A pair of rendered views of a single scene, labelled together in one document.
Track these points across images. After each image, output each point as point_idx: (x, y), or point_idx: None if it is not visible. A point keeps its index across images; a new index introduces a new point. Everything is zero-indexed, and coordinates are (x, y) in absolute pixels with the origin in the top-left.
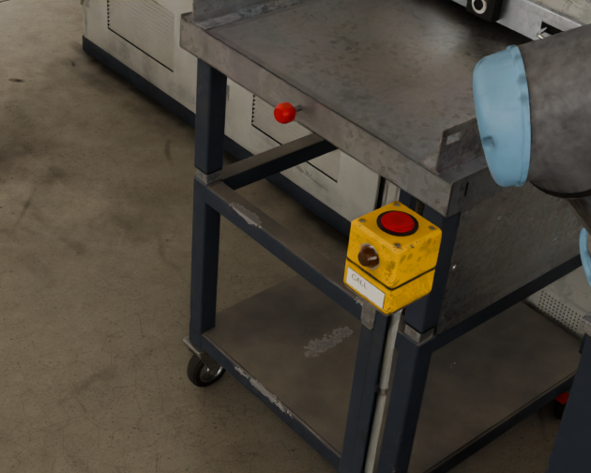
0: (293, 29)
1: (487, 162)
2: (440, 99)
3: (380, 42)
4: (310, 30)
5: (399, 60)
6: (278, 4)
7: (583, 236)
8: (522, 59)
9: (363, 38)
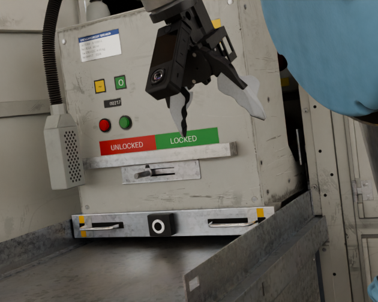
0: (20, 284)
1: (365, 33)
2: (161, 282)
3: (95, 270)
4: (35, 280)
5: (115, 274)
6: (4, 275)
7: None
8: None
9: (81, 272)
